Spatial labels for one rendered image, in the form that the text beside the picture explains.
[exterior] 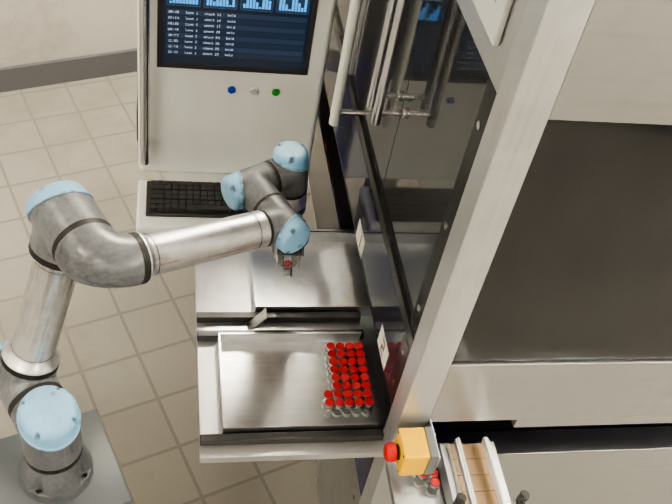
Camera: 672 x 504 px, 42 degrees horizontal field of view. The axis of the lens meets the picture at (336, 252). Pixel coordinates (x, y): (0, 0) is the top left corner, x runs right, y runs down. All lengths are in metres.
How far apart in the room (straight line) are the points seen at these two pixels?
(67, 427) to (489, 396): 0.84
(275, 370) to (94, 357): 1.24
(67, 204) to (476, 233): 0.72
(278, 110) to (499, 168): 1.22
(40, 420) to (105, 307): 1.54
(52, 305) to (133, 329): 1.51
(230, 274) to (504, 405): 0.78
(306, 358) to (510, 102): 0.99
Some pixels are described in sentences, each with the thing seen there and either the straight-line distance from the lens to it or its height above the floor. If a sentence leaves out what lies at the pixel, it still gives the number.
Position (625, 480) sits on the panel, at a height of 0.74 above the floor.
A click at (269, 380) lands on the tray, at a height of 0.88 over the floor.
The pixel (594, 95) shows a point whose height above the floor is 1.85.
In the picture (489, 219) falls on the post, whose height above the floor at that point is 1.60.
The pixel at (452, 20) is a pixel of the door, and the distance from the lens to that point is 1.61.
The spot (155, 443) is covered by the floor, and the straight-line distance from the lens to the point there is 2.98.
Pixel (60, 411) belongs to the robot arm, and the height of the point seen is 1.02.
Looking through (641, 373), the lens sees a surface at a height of 1.17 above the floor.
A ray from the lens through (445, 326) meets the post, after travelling 1.63.
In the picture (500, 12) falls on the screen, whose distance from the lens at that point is 1.34.
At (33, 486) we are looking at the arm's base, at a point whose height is 0.83.
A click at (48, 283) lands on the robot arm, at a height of 1.25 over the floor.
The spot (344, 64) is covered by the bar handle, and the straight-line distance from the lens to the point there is 2.14.
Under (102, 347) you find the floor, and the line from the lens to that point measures 3.21.
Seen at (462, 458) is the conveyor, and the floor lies 0.97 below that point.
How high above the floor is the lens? 2.52
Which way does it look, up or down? 44 degrees down
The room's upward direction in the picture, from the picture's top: 12 degrees clockwise
